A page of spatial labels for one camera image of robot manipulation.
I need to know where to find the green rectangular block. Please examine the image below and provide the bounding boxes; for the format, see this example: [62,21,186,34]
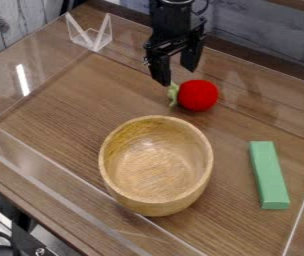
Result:
[249,141,291,210]

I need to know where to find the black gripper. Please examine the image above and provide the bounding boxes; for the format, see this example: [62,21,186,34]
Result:
[144,0,208,87]

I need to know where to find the clear acrylic tray walls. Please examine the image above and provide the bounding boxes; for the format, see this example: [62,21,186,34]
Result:
[0,18,304,256]

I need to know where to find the clear acrylic corner bracket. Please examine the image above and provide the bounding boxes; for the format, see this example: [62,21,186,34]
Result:
[65,13,112,52]

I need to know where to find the black camera mount with cable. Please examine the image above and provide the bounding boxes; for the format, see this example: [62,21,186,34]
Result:
[0,223,58,256]

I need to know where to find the wooden bowl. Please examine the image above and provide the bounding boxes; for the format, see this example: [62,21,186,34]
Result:
[98,115,213,217]

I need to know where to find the red felt fruit green leaves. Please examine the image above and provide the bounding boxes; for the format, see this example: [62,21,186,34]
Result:
[166,80,218,112]

